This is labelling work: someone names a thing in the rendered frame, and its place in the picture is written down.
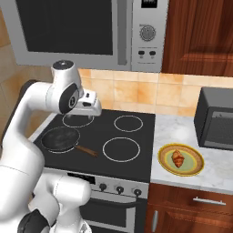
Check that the brown wooden drawer front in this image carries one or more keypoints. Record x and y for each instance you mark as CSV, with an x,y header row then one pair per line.
x,y
182,197

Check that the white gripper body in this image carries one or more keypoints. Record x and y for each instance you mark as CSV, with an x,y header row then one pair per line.
x,y
88,109

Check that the black toaster oven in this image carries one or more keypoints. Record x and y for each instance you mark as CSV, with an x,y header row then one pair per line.
x,y
217,121

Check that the silver microwave knob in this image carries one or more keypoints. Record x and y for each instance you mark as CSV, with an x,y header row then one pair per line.
x,y
147,32

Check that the dark microwave door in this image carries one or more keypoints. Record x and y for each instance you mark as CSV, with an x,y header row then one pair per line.
x,y
66,24

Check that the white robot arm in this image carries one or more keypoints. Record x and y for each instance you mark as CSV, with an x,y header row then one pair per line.
x,y
18,164

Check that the brown wooden base cupboard door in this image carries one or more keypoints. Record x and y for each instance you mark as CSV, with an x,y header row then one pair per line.
x,y
188,223

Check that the black stove knob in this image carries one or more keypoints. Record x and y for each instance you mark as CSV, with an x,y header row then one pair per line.
x,y
103,187
137,192
120,190

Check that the yellow green plate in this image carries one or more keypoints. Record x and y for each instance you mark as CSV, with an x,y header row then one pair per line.
x,y
194,164

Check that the brown croissant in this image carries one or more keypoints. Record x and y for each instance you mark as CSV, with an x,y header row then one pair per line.
x,y
178,158

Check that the silver oven with control panel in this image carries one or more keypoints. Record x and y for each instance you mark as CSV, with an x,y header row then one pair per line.
x,y
142,185

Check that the black hob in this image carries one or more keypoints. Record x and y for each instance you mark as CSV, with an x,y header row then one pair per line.
x,y
127,142

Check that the black oven door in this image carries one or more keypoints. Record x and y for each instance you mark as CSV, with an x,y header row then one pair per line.
x,y
115,216

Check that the silver microwave oven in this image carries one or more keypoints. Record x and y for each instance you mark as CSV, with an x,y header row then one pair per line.
x,y
150,18

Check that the brown wooden wall cupboard door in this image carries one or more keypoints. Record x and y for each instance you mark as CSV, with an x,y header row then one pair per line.
x,y
200,33

